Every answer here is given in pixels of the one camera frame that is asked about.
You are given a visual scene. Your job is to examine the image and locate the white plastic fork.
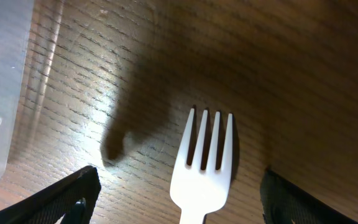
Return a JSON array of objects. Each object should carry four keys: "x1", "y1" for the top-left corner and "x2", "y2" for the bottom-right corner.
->
[{"x1": 170, "y1": 108, "x2": 234, "y2": 224}]

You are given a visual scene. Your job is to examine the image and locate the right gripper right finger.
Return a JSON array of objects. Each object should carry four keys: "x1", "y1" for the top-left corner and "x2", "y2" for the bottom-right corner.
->
[{"x1": 260, "y1": 169, "x2": 357, "y2": 224}]

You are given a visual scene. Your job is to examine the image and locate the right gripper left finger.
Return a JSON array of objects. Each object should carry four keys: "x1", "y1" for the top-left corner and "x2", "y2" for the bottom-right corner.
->
[{"x1": 0, "y1": 166, "x2": 101, "y2": 224}]

